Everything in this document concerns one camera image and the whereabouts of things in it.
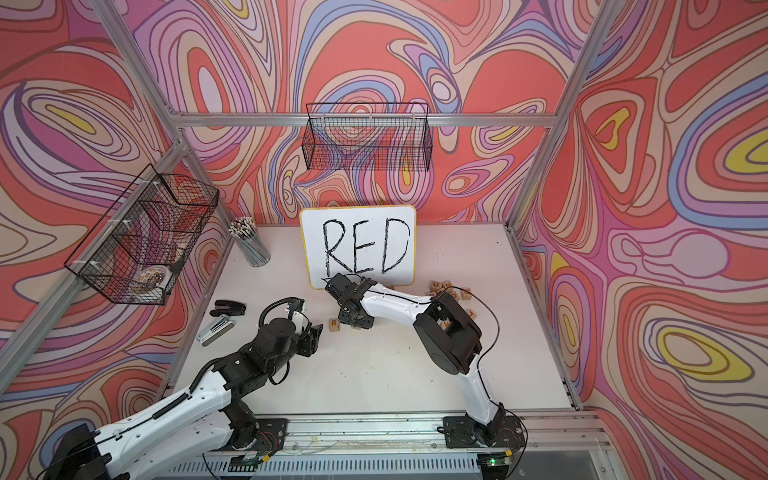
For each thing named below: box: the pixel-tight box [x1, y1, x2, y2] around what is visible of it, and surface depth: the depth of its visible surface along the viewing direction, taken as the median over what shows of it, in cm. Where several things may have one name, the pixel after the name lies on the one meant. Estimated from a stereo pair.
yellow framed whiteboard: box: [300, 205, 417, 290], surface depth 92 cm
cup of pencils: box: [229, 216, 271, 268], surface depth 98 cm
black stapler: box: [209, 300, 247, 317], surface depth 97 cm
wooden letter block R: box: [329, 318, 341, 333], surface depth 92 cm
